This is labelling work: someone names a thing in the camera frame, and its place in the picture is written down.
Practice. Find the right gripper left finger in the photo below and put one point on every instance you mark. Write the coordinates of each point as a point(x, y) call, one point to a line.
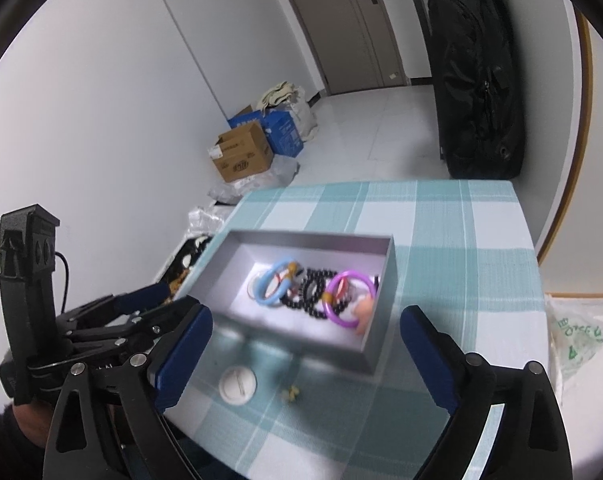
point(106, 414)

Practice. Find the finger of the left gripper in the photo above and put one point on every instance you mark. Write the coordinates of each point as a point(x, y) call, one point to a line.
point(145, 298)

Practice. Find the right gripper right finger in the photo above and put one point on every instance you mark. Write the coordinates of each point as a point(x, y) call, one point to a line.
point(531, 441)

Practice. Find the white round jar lid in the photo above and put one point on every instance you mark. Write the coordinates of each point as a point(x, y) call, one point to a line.
point(237, 385)

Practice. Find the blue bangle with charm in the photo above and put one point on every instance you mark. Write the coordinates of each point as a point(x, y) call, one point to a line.
point(288, 266)

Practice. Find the purple bangle with charm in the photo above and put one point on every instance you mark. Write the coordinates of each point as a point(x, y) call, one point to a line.
point(348, 300)

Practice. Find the grey cardboard jewelry box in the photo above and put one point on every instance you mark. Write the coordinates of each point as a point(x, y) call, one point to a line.
point(297, 322)

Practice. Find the person's left hand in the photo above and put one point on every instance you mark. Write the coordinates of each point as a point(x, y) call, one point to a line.
point(34, 420)

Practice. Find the black white slipper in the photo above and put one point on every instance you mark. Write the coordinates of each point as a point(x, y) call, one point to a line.
point(193, 249)

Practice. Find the silver plastic mailer bag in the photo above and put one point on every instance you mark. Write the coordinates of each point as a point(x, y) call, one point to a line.
point(208, 220)

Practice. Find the white green plastic bag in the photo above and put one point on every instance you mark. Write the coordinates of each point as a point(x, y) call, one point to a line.
point(575, 337)

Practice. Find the small yellow charm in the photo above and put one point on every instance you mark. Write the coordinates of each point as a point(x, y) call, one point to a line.
point(290, 394)

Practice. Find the brown cardboard box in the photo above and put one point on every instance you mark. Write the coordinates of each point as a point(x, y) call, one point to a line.
point(242, 152)

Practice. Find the grey plastic mailer bag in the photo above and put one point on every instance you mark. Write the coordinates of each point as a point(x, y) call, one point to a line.
point(282, 172)

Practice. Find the blue cardboard box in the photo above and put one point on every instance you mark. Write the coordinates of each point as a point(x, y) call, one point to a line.
point(279, 128)

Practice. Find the white sack with cloth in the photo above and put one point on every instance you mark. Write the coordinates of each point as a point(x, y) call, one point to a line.
point(290, 98)

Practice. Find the grey room door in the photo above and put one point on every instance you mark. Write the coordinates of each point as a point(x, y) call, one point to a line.
point(353, 44)

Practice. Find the black backpack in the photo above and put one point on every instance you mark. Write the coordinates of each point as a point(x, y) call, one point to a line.
point(479, 99)

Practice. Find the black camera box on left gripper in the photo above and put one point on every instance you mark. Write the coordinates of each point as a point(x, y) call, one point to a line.
point(27, 264)

